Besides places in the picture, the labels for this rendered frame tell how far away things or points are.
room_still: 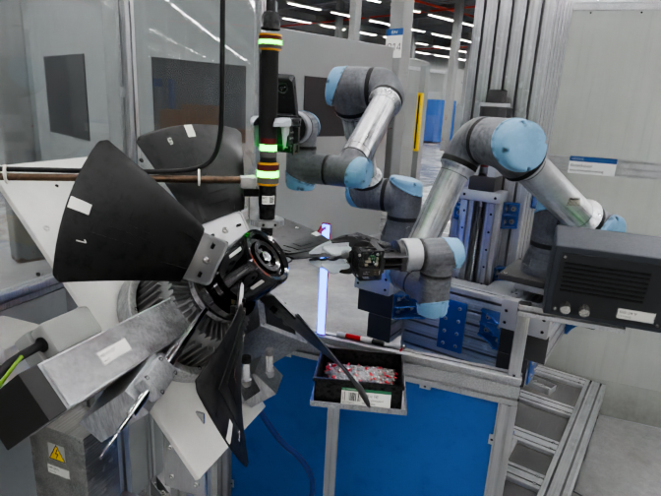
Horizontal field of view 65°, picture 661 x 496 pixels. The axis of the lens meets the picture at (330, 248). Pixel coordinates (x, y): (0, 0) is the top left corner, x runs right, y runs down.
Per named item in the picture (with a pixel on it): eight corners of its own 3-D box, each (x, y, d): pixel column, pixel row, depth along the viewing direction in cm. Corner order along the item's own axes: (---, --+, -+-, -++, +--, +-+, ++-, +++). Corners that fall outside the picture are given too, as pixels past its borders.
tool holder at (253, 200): (241, 228, 103) (241, 179, 100) (238, 220, 109) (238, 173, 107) (286, 227, 105) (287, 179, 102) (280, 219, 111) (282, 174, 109)
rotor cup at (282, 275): (182, 281, 95) (228, 245, 90) (210, 244, 108) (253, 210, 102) (236, 335, 99) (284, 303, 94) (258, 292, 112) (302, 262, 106)
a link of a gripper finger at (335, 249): (316, 249, 110) (356, 249, 113) (309, 239, 115) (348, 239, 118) (314, 263, 111) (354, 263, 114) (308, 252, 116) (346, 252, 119)
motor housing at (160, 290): (171, 394, 100) (215, 365, 94) (104, 294, 100) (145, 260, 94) (234, 344, 120) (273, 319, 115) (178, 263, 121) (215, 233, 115)
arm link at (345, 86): (385, 218, 184) (366, 80, 145) (345, 214, 190) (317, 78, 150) (394, 196, 191) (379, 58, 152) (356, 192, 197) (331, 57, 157)
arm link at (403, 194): (416, 220, 175) (420, 180, 172) (378, 215, 180) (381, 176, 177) (424, 214, 186) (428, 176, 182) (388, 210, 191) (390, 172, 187)
